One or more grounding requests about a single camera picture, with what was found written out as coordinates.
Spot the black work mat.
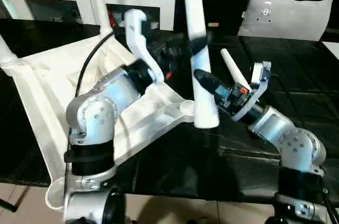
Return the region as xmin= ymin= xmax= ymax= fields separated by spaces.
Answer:
xmin=0 ymin=17 xmax=339 ymax=203

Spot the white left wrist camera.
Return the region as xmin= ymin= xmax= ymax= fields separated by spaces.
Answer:
xmin=122 ymin=9 xmax=166 ymax=85

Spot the white plastic table top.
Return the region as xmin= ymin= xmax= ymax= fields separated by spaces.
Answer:
xmin=7 ymin=32 xmax=198 ymax=212

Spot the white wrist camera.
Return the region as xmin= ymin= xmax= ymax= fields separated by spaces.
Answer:
xmin=122 ymin=9 xmax=166 ymax=85
xmin=232 ymin=60 xmax=274 ymax=123

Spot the black stand leg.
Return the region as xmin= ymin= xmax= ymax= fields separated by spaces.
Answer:
xmin=0 ymin=196 xmax=20 ymax=215

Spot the white flat sheet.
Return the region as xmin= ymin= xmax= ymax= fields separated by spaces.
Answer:
xmin=322 ymin=41 xmax=339 ymax=61

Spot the grey cushion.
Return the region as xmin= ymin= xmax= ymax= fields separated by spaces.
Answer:
xmin=238 ymin=0 xmax=334 ymax=42

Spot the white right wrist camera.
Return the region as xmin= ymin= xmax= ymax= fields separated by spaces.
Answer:
xmin=232 ymin=60 xmax=274 ymax=123

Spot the white plastic table leg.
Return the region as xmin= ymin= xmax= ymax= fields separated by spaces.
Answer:
xmin=219 ymin=48 xmax=253 ymax=92
xmin=87 ymin=0 xmax=115 ymax=37
xmin=181 ymin=0 xmax=221 ymax=130
xmin=0 ymin=32 xmax=20 ymax=77

